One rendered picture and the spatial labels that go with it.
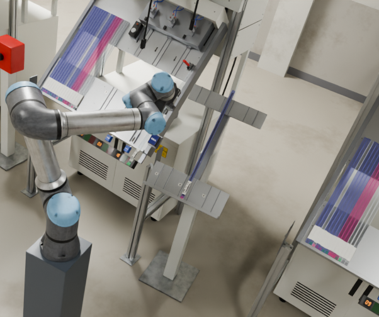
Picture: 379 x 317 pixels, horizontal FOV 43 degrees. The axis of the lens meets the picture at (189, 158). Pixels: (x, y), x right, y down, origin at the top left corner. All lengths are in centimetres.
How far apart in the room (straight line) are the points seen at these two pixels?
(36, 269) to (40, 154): 47
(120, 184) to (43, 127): 140
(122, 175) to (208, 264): 71
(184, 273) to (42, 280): 93
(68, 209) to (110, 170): 112
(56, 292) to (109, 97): 93
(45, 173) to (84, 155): 117
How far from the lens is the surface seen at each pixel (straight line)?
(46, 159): 177
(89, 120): 156
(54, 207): 178
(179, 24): 232
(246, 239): 300
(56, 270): 190
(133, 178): 278
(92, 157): 293
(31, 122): 153
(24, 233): 276
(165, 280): 262
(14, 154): 325
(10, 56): 281
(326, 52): 514
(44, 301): 209
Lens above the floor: 201
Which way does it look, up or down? 35 degrees down
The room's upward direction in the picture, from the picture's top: 16 degrees clockwise
